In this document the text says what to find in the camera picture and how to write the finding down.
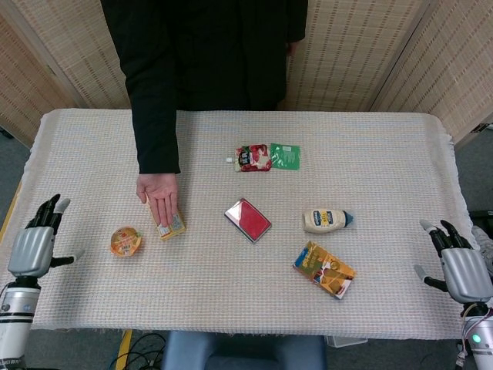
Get person's right hand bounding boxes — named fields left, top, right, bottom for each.
left=136, top=172, right=180, bottom=225

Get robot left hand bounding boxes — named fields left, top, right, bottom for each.
left=7, top=193, right=86, bottom=278

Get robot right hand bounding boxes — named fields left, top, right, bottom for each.
left=414, top=219, right=493, bottom=305

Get orange jelly cup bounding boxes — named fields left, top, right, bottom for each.
left=109, top=226, right=145, bottom=257

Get person's black-sleeved right forearm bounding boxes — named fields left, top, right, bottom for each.
left=122, top=34, right=181, bottom=175

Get person's black-sleeved left forearm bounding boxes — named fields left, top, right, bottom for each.
left=284, top=0, right=310, bottom=44

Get yellow food box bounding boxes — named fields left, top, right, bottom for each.
left=145, top=194, right=188, bottom=243

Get person's black-clothed torso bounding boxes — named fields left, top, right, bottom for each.
left=100, top=0, right=288, bottom=111

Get person in black clothing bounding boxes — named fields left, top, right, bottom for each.
left=0, top=0, right=493, bottom=150

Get red flat packet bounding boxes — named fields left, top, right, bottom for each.
left=223, top=197, right=273, bottom=244

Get red spouted pouch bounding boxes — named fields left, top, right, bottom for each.
left=225, top=143, right=273, bottom=173

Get green sachet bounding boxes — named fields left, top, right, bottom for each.
left=269, top=142, right=301, bottom=170

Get white woven tablecloth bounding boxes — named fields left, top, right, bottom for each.
left=15, top=109, right=473, bottom=341

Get orange and blue snack box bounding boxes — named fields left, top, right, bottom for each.
left=292, top=240, right=357, bottom=301

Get mayonnaise squeeze bottle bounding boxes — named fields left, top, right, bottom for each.
left=301, top=208, right=357, bottom=234

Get robot right arm wrist wires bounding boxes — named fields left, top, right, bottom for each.
left=456, top=303, right=479, bottom=368

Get black floor cables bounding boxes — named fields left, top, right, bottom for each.
left=125, top=333, right=167, bottom=370

